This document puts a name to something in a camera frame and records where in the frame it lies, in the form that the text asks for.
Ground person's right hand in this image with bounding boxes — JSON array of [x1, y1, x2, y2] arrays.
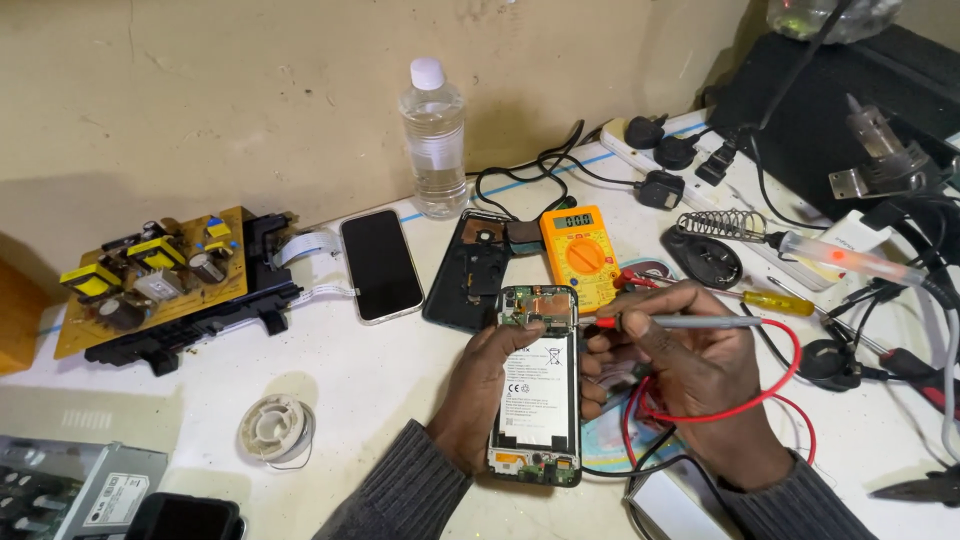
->
[[585, 281, 798, 490]]

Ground person's left hand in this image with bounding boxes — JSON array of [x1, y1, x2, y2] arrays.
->
[[426, 322, 610, 475]]

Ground red multimeter probe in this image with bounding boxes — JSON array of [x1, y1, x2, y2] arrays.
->
[[577, 314, 766, 332]]

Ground smartphone with white battery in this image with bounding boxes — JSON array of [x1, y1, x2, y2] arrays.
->
[[486, 284, 583, 489]]

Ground black round plug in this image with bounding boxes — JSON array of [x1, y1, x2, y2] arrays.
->
[[796, 338, 865, 393]]

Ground soldering iron stand with spring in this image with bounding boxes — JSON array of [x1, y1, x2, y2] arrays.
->
[[659, 209, 771, 291]]

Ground light blue round mat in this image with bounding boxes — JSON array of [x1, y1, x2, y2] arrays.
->
[[579, 258, 687, 475]]

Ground black phone back cover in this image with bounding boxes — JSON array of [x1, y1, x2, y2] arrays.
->
[[421, 209, 544, 336]]

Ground white box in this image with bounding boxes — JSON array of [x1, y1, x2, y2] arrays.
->
[[624, 466, 740, 540]]

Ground smartphone with black screen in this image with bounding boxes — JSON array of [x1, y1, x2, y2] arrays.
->
[[339, 208, 427, 327]]

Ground yellow digital multimeter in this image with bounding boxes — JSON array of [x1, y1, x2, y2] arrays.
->
[[538, 204, 624, 314]]

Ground white power strip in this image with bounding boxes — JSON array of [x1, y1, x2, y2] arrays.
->
[[599, 116, 835, 293]]

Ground white charger adapter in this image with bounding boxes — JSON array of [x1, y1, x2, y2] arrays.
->
[[816, 209, 894, 258]]

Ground black angled power plug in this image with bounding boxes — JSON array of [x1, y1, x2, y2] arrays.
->
[[694, 138, 741, 187]]

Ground black pliers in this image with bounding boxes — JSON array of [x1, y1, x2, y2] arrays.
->
[[869, 466, 960, 509]]

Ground black plastic chassis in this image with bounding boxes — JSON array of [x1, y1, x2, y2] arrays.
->
[[84, 213, 303, 378]]

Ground clear plastic bottle white cap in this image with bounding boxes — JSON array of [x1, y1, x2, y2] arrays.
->
[[397, 57, 471, 221]]

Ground hot air gun nozzle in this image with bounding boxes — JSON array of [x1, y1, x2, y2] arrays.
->
[[828, 93, 948, 201]]

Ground black phone case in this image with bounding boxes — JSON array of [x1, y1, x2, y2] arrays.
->
[[123, 492, 248, 540]]

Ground brown circuit board yellow transformers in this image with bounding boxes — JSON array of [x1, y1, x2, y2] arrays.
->
[[54, 206, 250, 360]]

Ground clear plastic container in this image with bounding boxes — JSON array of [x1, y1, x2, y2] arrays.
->
[[765, 0, 906, 45]]

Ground silver metal drive case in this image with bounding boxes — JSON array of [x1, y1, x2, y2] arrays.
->
[[0, 435, 171, 540]]

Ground red probe cable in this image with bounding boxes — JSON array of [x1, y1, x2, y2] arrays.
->
[[621, 318, 819, 468]]

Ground yellow handle screwdriver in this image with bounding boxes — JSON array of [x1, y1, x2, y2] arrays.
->
[[637, 273, 816, 318]]

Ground black probe cable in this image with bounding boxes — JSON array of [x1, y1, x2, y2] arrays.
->
[[581, 426, 725, 526]]

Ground soldering iron clear handle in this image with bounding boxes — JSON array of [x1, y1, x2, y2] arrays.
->
[[765, 229, 960, 310]]

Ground narrow white ribbon cable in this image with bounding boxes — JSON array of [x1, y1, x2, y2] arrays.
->
[[291, 282, 358, 307]]

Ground solder wire spool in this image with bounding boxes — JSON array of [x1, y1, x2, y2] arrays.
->
[[237, 393, 317, 471]]

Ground red black handle screwdriver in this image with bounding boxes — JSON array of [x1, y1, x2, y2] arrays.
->
[[767, 276, 960, 418]]

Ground wide white ribbon cable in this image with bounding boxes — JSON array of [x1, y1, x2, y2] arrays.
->
[[270, 228, 343, 272]]

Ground grey cable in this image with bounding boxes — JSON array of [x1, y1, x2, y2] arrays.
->
[[936, 298, 960, 464]]

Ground black tangled power cable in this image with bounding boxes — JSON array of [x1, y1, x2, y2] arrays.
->
[[474, 118, 639, 220]]

